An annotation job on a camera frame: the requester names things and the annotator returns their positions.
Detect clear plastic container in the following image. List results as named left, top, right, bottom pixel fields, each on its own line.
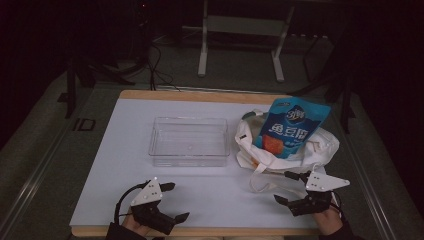
left=148, top=116, right=232, bottom=168

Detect person's right hand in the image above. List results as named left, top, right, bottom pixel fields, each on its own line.
left=311, top=201, right=344, bottom=236

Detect white metal stand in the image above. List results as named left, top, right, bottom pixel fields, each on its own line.
left=197, top=0, right=296, bottom=84

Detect black floor cables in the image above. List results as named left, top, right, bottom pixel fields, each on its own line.
left=145, top=42, right=182, bottom=92

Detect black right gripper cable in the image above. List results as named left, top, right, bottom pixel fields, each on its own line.
left=331, top=191, right=345, bottom=216

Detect white cloth tote bag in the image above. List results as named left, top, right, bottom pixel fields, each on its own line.
left=234, top=108, right=341, bottom=195

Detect black tripod stand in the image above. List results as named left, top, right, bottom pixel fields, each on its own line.
left=289, top=64, right=356, bottom=135
left=56, top=56, right=135, bottom=120

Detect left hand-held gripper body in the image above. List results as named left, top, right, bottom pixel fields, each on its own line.
left=129, top=177, right=178, bottom=236

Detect person's left hand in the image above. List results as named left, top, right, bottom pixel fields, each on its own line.
left=121, top=214, right=152, bottom=238

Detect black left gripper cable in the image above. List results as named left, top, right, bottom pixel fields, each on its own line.
left=113, top=181, right=150, bottom=225

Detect blue snack packet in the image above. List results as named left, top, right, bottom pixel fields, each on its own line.
left=252, top=97, right=332, bottom=161

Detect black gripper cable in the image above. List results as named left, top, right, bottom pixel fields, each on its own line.
left=331, top=191, right=345, bottom=216
left=113, top=181, right=150, bottom=225

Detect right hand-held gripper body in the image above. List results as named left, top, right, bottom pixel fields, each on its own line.
left=287, top=170, right=351, bottom=217

